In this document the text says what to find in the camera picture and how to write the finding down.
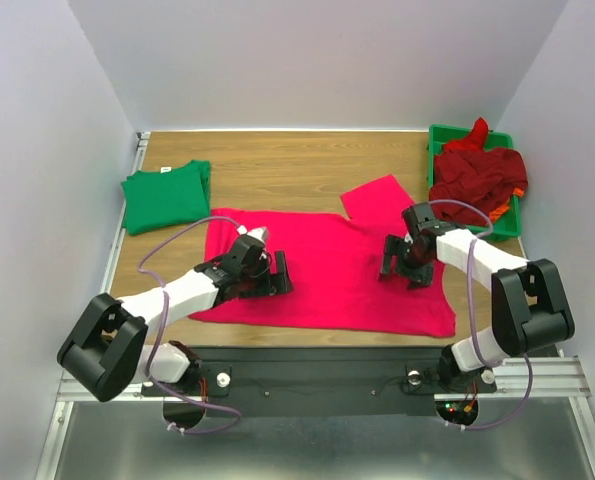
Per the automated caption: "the dark red t shirt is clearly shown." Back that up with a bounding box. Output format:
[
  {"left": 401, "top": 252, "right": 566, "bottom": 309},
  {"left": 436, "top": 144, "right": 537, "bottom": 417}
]
[{"left": 429, "top": 117, "right": 528, "bottom": 227}]

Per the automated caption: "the aluminium rail frame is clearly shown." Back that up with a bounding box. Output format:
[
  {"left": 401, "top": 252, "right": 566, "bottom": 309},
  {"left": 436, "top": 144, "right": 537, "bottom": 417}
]
[{"left": 34, "top": 130, "right": 595, "bottom": 480}]

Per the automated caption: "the folded green t shirt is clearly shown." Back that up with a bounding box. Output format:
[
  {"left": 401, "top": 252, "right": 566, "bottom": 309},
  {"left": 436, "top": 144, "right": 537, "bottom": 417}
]
[{"left": 121, "top": 160, "right": 211, "bottom": 235}]

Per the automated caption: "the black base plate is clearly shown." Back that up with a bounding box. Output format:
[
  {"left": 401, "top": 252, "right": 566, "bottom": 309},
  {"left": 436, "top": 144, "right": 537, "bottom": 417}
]
[{"left": 141, "top": 344, "right": 498, "bottom": 419}]

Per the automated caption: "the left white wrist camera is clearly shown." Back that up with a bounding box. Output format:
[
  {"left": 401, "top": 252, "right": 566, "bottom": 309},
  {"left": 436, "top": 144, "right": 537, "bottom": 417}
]
[{"left": 237, "top": 225, "right": 269, "bottom": 245}]

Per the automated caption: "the orange garment in bin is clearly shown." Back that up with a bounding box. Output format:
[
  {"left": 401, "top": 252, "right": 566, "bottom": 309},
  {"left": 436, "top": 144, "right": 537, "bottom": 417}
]
[{"left": 488, "top": 188, "right": 525, "bottom": 224}]

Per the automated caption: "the green plastic bin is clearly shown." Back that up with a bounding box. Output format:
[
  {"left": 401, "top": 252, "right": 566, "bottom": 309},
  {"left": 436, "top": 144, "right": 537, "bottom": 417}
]
[{"left": 428, "top": 124, "right": 521, "bottom": 241}]

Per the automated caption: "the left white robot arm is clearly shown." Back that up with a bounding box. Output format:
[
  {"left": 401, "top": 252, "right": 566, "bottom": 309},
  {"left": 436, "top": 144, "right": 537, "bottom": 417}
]
[{"left": 57, "top": 229, "right": 293, "bottom": 402}]

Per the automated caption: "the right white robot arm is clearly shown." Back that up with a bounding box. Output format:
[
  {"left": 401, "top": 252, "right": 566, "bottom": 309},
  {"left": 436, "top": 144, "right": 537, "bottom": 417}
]
[{"left": 380, "top": 202, "right": 575, "bottom": 390}]

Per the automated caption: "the pink t shirt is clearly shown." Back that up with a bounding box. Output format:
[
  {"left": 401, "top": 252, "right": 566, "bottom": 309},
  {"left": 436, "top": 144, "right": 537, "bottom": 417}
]
[{"left": 195, "top": 175, "right": 456, "bottom": 338}]

